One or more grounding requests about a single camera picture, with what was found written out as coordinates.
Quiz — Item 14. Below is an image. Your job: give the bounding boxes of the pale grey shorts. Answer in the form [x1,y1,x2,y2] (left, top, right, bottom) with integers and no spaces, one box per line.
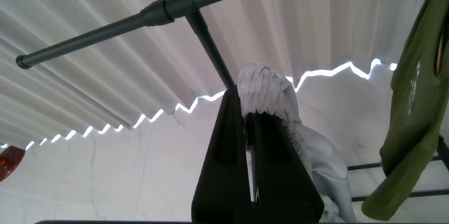
[236,62,357,222]

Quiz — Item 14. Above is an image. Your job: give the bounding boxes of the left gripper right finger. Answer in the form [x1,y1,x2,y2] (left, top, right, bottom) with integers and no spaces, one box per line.
[245,111,324,222]

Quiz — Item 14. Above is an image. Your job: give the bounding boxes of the red object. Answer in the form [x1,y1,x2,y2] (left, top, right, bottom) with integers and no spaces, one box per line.
[0,145,26,183]

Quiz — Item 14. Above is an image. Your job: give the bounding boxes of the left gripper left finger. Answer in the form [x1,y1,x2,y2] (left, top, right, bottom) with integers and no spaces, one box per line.
[191,88,252,222]

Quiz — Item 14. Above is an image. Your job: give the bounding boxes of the black clothes rack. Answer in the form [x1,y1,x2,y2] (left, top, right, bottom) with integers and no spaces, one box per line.
[15,0,449,203]

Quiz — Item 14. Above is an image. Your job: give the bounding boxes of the pink clothes hanger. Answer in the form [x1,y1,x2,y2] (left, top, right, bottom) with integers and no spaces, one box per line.
[434,30,445,77]

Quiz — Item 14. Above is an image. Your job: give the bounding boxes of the green long-sleeved shirt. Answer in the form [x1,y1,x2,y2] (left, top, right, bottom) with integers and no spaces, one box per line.
[361,0,449,221]

